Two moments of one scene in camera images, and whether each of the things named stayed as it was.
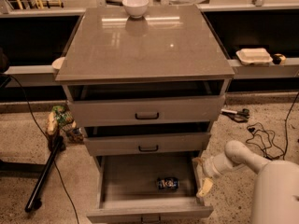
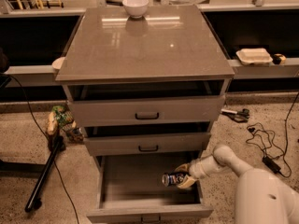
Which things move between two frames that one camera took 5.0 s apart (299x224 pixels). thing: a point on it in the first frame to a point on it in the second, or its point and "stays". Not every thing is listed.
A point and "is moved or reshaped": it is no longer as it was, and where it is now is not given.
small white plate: [58, 63] stays
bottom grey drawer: [148, 188] stays
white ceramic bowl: [135, 6] stays
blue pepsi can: [167, 183] is moved or reshaped
